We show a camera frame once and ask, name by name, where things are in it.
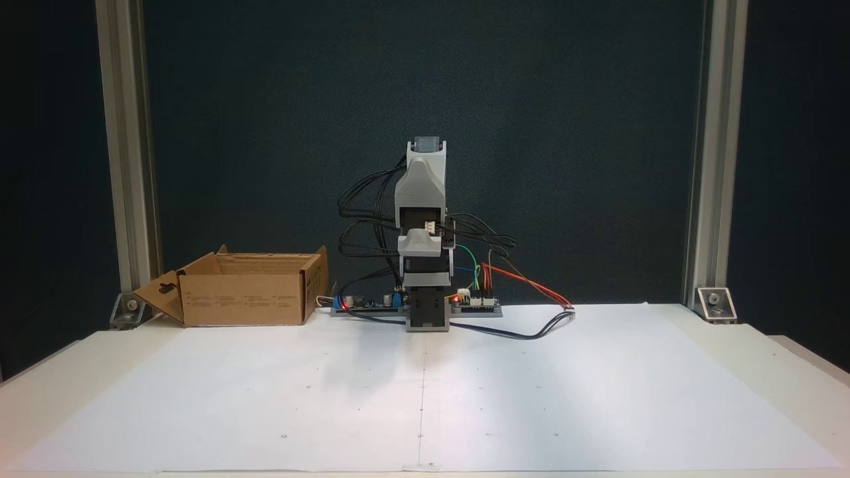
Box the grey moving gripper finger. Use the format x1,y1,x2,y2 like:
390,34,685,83
397,228,444,258

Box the blue power converter board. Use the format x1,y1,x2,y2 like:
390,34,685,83
330,292,408,318

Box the motor driver circuit board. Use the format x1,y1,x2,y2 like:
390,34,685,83
450,291,504,318

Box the large white paper sheet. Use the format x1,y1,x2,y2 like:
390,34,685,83
7,302,844,473

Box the open cardboard box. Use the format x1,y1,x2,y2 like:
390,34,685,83
133,245,330,327

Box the green yellow jumper wires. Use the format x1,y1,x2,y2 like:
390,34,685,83
454,245,485,296

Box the orange red wire bundle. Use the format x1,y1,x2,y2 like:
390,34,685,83
479,262,574,310

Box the black cable with white connector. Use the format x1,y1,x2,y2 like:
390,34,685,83
457,305,576,341

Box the metal corner bracket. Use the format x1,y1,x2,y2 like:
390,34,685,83
109,292,151,330
695,286,737,325

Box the aluminium frame post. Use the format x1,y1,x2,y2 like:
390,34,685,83
94,0,163,313
682,0,750,310

